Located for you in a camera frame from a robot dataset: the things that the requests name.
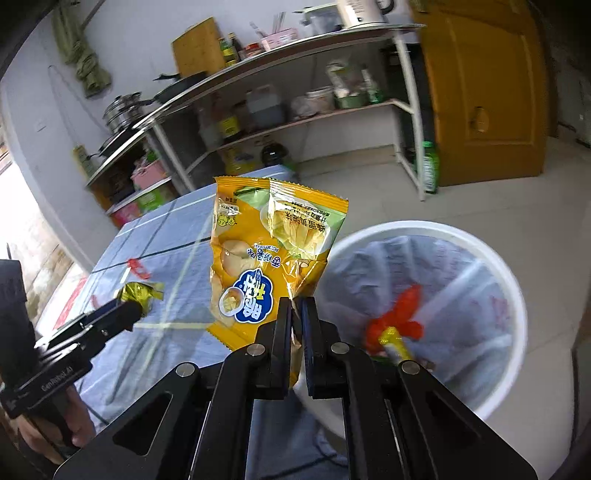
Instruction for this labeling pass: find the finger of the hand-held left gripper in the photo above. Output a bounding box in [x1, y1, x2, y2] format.
[52, 299, 139, 339]
[34, 305, 145, 370]

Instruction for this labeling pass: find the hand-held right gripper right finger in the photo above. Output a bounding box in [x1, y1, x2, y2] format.
[298, 296, 539, 480]

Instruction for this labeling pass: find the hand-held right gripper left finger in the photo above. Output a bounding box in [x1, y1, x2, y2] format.
[53, 298, 294, 480]

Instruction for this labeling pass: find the golden foil wrapper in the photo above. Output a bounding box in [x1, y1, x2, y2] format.
[113, 281, 166, 319]

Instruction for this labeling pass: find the yellow stick wrapper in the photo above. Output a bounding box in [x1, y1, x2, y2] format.
[379, 327, 416, 363]

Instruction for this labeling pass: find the yellow chip bag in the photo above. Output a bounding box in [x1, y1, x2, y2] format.
[205, 176, 301, 388]

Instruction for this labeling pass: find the orange-red wrapper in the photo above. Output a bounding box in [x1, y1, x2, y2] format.
[367, 284, 424, 356]

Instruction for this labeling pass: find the yellow green snack packet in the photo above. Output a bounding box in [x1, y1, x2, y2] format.
[268, 179, 350, 305]

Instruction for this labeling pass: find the clear plastic bin liner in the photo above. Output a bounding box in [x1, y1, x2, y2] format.
[323, 235, 513, 370]

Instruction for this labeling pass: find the white trash bin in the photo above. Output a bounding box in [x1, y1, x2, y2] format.
[295, 220, 529, 444]

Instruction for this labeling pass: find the person's left hand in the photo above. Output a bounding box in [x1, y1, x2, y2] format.
[16, 385, 99, 464]

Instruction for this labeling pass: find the red patterned mat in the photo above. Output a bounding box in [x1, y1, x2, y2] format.
[55, 277, 88, 330]

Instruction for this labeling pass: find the small red wrapper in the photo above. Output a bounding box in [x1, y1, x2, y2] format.
[126, 257, 152, 280]

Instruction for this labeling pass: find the blue checked tablecloth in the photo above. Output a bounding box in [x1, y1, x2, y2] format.
[76, 164, 301, 421]

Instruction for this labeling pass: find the pink cardboard box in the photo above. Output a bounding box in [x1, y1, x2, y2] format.
[110, 200, 141, 227]

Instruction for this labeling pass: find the green cardboard box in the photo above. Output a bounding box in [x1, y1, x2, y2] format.
[136, 187, 176, 213]

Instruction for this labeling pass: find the pink plastic basket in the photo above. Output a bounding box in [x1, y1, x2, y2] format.
[130, 161, 169, 190]

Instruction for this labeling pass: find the yellow-green power strip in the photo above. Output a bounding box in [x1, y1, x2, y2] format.
[71, 145, 95, 178]

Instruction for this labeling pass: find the black induction cooker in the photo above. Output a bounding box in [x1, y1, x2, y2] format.
[97, 129, 139, 155]

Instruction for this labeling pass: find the yellow oil bottle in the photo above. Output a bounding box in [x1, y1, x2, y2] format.
[221, 145, 264, 176]

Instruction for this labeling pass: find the steel steamer pot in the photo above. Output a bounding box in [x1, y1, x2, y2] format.
[102, 92, 153, 132]

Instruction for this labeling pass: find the green plastic floor bottle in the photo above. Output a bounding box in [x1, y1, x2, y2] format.
[418, 141, 439, 195]

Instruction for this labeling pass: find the clear plastic bottle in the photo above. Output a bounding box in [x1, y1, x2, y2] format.
[198, 107, 222, 148]

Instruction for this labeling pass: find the yellow label sauce bottle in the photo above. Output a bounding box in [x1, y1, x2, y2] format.
[217, 104, 241, 139]

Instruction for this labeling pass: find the plastic jug dark liquid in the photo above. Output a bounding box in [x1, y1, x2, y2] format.
[245, 88, 286, 130]

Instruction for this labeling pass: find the crumpled clear plastic bag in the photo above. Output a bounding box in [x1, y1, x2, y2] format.
[290, 95, 319, 118]

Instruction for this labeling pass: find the black frying pan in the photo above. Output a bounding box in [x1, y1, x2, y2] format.
[152, 71, 208, 104]

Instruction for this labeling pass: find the white plastic tub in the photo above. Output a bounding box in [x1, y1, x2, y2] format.
[305, 87, 335, 114]

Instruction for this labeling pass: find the green bowl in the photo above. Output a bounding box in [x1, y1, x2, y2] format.
[335, 90, 370, 109]

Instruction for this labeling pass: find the hanging green cloth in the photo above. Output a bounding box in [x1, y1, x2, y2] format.
[50, 7, 113, 97]

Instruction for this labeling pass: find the green glass bottle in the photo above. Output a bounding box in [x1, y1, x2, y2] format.
[360, 65, 384, 104]

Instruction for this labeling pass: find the white plastic bag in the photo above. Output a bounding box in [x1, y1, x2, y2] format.
[325, 61, 365, 97]

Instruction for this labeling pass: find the wooden cutting board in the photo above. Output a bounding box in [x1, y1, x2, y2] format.
[172, 17, 227, 79]

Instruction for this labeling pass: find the white metal shelf rack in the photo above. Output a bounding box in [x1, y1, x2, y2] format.
[85, 23, 428, 201]

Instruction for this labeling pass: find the pink chopstick holder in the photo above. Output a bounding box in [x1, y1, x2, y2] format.
[261, 28, 298, 51]

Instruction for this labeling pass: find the yellow wooden door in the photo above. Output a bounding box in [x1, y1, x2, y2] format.
[411, 0, 561, 188]

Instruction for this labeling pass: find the bundle of chopsticks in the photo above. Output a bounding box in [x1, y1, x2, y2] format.
[249, 11, 289, 38]

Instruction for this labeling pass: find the clear plastic container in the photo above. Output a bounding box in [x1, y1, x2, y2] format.
[302, 4, 342, 34]

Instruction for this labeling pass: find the white electric kettle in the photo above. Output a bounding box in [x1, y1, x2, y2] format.
[336, 0, 398, 28]

